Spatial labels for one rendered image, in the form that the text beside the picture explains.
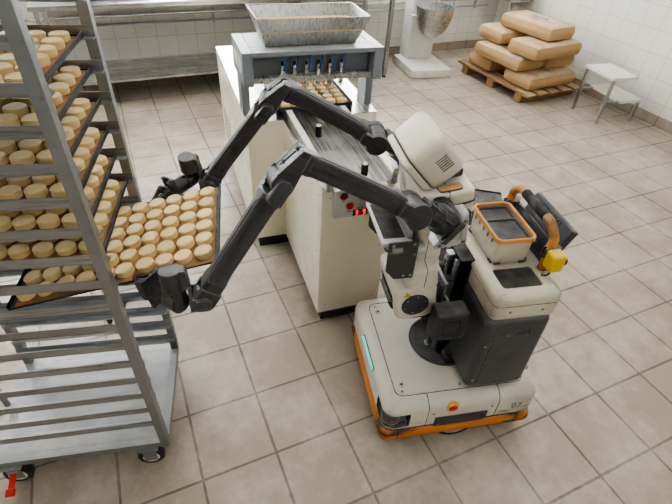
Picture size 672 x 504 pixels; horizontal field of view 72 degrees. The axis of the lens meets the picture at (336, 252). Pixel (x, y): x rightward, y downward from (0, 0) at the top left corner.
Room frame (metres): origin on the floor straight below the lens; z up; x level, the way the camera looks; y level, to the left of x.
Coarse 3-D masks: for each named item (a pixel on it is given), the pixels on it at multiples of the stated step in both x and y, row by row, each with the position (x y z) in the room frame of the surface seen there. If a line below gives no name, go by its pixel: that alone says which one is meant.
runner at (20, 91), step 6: (0, 84) 0.89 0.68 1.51; (6, 84) 0.89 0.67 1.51; (12, 84) 0.89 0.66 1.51; (18, 84) 0.90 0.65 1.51; (0, 90) 0.89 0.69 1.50; (6, 90) 0.89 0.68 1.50; (12, 90) 0.89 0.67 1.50; (18, 90) 0.89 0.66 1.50; (24, 90) 0.90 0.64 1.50; (0, 96) 0.89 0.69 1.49; (6, 96) 0.89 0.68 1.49; (12, 96) 0.89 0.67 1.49; (18, 96) 0.89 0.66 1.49; (24, 96) 0.90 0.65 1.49
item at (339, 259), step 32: (288, 128) 2.19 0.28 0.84; (320, 128) 2.12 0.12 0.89; (352, 160) 1.91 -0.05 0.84; (320, 192) 1.67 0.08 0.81; (288, 224) 2.22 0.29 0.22; (320, 224) 1.65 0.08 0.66; (352, 224) 1.70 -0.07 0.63; (320, 256) 1.65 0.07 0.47; (352, 256) 1.71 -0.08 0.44; (320, 288) 1.65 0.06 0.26; (352, 288) 1.71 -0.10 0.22
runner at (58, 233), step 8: (0, 232) 0.86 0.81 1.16; (8, 232) 0.86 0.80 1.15; (16, 232) 0.87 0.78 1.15; (24, 232) 0.87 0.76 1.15; (32, 232) 0.87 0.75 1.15; (40, 232) 0.88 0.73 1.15; (48, 232) 0.88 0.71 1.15; (56, 232) 0.89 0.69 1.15; (64, 232) 0.89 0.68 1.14; (72, 232) 0.89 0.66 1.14; (80, 232) 0.90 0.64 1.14; (0, 240) 0.86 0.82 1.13; (8, 240) 0.86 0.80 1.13; (16, 240) 0.87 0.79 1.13; (24, 240) 0.87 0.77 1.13
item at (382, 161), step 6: (342, 108) 2.35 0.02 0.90; (366, 150) 2.00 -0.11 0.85; (372, 156) 1.93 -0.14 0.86; (378, 156) 1.87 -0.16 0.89; (384, 156) 1.86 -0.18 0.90; (378, 162) 1.86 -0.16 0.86; (384, 162) 1.81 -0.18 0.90; (390, 162) 1.80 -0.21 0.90; (384, 168) 1.80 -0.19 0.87; (390, 168) 1.75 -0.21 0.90; (384, 174) 1.79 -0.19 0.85; (390, 174) 1.74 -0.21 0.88; (396, 174) 1.73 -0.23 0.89; (390, 180) 1.73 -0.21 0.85; (396, 180) 1.73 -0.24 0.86
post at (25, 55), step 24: (0, 0) 0.87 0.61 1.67; (24, 24) 0.90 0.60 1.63; (24, 48) 0.88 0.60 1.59; (24, 72) 0.87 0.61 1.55; (48, 96) 0.89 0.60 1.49; (48, 120) 0.88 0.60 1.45; (48, 144) 0.87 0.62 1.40; (72, 168) 0.89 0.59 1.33; (72, 192) 0.87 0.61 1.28; (96, 240) 0.88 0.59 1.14; (96, 264) 0.87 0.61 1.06; (120, 312) 0.88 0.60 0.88; (120, 336) 0.87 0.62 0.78; (144, 384) 0.88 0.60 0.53
